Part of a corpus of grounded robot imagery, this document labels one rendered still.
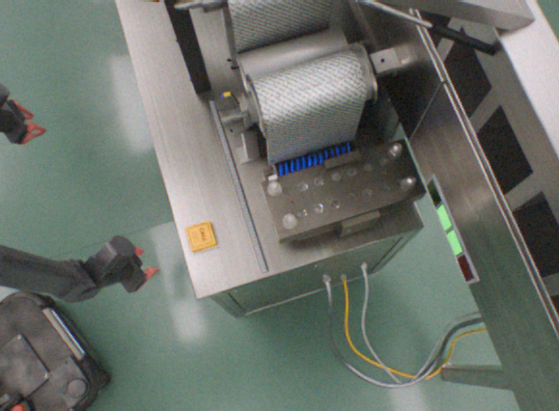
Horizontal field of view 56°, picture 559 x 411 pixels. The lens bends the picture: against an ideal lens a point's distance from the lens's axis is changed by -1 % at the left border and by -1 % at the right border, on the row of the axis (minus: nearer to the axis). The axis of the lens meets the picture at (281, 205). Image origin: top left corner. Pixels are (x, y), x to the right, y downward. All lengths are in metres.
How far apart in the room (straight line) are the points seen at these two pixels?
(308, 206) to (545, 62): 0.70
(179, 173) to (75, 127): 1.28
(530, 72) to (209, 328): 1.81
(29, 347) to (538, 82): 1.97
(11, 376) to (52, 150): 1.06
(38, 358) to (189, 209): 1.02
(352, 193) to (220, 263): 0.41
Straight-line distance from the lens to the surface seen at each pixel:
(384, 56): 1.25
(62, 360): 2.27
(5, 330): 2.37
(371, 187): 1.39
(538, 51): 0.89
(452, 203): 1.19
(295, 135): 1.27
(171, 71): 1.71
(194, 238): 1.47
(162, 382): 2.40
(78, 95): 2.84
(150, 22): 1.82
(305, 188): 1.38
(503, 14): 0.84
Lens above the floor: 2.34
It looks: 74 degrees down
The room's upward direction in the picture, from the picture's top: 3 degrees counter-clockwise
